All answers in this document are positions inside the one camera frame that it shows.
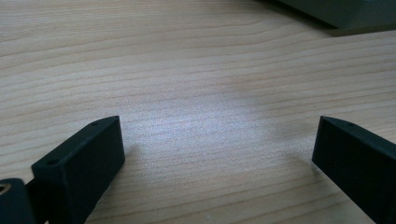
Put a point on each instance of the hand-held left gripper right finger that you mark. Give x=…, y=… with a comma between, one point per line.
x=358, y=161

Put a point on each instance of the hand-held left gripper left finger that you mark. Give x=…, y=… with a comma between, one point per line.
x=81, y=165

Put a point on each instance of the dark grey jar rack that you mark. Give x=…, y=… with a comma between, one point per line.
x=348, y=12

